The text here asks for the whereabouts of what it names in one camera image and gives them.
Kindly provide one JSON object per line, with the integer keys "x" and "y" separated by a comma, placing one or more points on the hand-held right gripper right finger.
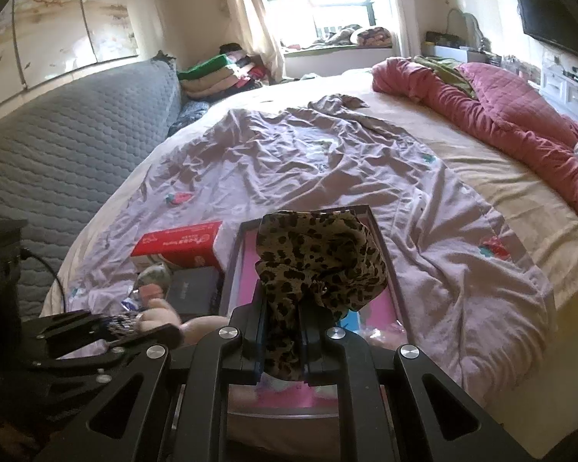
{"x": 315, "y": 346}

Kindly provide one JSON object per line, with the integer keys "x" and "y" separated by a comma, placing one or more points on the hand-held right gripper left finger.
{"x": 253, "y": 341}

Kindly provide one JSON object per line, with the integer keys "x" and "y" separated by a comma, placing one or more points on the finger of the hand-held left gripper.
{"x": 159, "y": 334}
{"x": 120, "y": 325}

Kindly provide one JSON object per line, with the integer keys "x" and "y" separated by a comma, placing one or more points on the cream plush toy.
{"x": 161, "y": 315}

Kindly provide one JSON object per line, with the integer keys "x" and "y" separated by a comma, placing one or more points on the green plush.
{"x": 154, "y": 276}

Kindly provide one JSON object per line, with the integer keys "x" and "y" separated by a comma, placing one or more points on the dark box tray pink bottom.
{"x": 245, "y": 274}

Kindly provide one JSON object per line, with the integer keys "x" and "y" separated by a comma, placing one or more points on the leopard print scarf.
{"x": 318, "y": 250}

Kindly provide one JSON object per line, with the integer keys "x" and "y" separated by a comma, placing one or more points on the dark blue box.
{"x": 192, "y": 291}

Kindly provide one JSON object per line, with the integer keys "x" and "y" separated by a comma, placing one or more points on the red tissue box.
{"x": 178, "y": 245}

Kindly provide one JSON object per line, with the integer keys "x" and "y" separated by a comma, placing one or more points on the grey quilted headboard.
{"x": 77, "y": 154}

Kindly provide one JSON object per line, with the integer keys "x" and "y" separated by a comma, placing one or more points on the lilac bedsheet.
{"x": 294, "y": 163}

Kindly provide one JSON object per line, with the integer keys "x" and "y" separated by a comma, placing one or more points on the dark blue patterned pillow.
{"x": 188, "y": 115}

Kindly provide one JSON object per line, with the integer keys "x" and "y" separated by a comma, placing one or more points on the bed with cream sheet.
{"x": 510, "y": 192}

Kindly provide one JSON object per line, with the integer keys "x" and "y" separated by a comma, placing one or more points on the stack of folded clothes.
{"x": 212, "y": 77}

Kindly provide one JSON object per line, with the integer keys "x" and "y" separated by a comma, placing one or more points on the pink quilt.
{"x": 510, "y": 120}

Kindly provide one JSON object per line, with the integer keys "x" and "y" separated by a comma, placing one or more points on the green cloth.
{"x": 448, "y": 74}

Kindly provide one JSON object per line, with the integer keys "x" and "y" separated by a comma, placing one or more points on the bedding on window sill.
{"x": 361, "y": 36}

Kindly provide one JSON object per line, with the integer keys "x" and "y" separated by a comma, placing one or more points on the cluttered side table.
{"x": 452, "y": 50}

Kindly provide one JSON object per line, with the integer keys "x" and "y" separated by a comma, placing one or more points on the cream curtain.
{"x": 404, "y": 5}
{"x": 250, "y": 9}

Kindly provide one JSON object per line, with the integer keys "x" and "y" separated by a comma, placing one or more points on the white drawer cabinet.
{"x": 568, "y": 89}

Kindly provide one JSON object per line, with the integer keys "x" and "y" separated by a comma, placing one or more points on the blossom tree wall painting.
{"x": 53, "y": 19}

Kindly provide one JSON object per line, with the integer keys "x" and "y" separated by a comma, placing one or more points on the black wall television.
{"x": 544, "y": 17}

